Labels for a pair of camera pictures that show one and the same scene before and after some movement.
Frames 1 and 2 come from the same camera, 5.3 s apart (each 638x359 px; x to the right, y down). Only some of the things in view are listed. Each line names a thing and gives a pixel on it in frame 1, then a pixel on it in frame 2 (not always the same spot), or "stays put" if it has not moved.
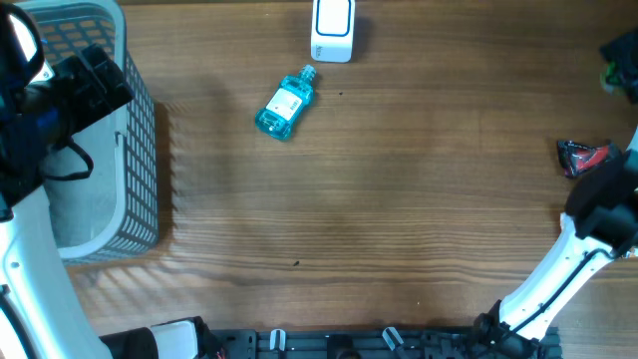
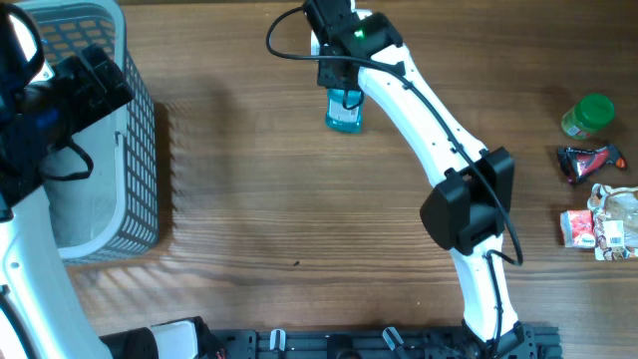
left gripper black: x=75 y=72 stays put
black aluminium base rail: x=477 y=342 stays put
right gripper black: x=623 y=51 to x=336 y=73
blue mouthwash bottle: x=285 y=107 to x=344 y=111
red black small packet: x=575 y=157 stays put
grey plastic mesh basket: x=101 y=200 stays put
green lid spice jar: x=611 y=81 to x=591 y=114
